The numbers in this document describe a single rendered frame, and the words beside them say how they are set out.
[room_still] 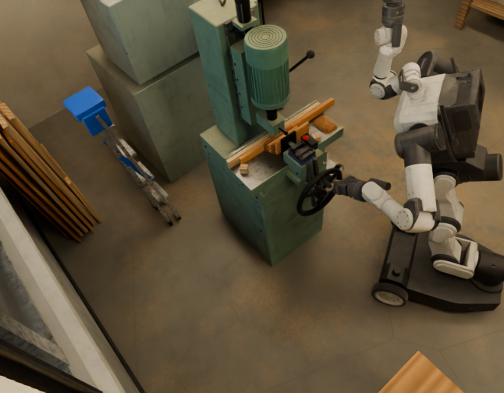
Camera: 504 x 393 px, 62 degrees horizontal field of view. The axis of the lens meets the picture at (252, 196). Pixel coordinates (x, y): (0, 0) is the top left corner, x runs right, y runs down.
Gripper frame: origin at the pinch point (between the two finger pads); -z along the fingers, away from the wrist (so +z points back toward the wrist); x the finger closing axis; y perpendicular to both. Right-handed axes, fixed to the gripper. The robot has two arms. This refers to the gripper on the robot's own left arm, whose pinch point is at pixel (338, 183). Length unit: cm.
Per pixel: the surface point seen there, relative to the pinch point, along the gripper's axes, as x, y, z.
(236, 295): -44, -75, -68
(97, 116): -77, 54, -76
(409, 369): -14, -73, 42
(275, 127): -10.8, 28.4, -25.3
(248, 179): -30.2, 8.9, -28.5
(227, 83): -23, 53, -37
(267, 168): -18.8, 10.3, -27.9
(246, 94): -18, 47, -30
